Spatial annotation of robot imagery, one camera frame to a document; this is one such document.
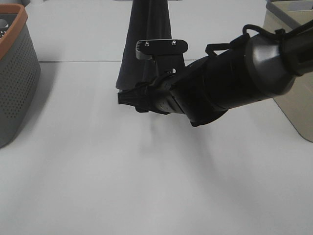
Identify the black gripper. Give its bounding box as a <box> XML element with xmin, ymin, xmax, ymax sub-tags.
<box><xmin>117</xmin><ymin>73</ymin><xmax>193</xmax><ymax>115</ymax></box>

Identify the dark grey towel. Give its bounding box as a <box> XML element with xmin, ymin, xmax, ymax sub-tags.
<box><xmin>116</xmin><ymin>0</ymin><xmax>172</xmax><ymax>90</ymax></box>

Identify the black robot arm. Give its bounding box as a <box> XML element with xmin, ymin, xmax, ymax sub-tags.
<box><xmin>117</xmin><ymin>22</ymin><xmax>313</xmax><ymax>127</ymax></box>

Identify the beige basket grey rim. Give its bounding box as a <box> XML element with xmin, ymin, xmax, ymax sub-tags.
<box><xmin>263</xmin><ymin>0</ymin><xmax>313</xmax><ymax>142</ymax></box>

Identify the grey perforated basket orange rim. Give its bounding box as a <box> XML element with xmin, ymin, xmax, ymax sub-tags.
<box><xmin>0</xmin><ymin>3</ymin><xmax>41</xmax><ymax>147</ymax></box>

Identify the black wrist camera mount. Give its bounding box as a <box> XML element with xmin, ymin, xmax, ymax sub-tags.
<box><xmin>135</xmin><ymin>39</ymin><xmax>188</xmax><ymax>76</ymax></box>

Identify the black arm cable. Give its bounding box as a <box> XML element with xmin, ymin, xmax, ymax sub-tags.
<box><xmin>205</xmin><ymin>23</ymin><xmax>294</xmax><ymax>57</ymax></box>

